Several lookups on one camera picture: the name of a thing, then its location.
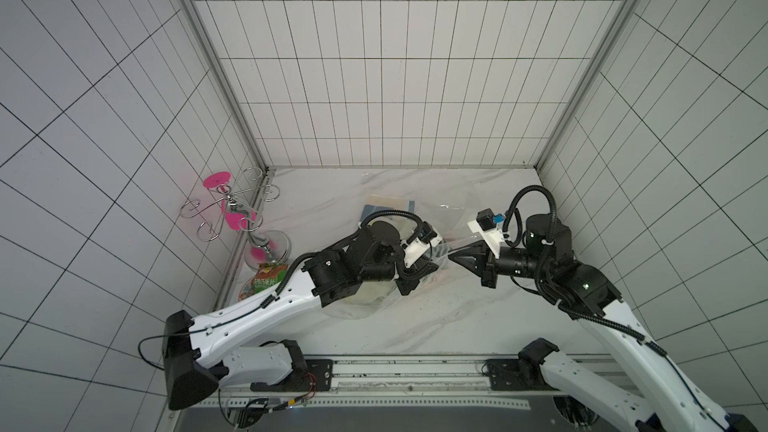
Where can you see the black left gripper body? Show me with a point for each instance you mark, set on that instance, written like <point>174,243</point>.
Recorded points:
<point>393,269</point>

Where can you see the clear plastic vacuum bag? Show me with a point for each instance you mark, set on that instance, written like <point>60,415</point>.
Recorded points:
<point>448,219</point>

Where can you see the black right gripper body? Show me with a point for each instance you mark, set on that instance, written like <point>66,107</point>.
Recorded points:
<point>487,264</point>

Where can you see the aluminium mounting rail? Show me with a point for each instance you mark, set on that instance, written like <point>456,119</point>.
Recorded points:
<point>401,393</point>

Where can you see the blue and beige towel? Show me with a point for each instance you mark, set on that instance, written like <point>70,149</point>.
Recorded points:
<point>374,203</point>

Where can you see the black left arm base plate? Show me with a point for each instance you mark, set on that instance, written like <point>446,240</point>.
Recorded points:
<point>290,370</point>

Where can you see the pale yellow towel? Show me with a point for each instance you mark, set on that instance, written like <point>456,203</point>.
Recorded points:
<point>372,292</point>

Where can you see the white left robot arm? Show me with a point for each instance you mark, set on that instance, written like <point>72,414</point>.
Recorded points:
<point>203,353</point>

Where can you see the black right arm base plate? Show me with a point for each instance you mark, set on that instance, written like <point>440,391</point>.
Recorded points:
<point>522,373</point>

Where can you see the colourful snack packet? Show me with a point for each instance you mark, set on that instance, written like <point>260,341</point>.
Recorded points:
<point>266,276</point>

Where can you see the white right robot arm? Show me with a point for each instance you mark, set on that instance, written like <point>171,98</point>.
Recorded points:
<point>667,399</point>

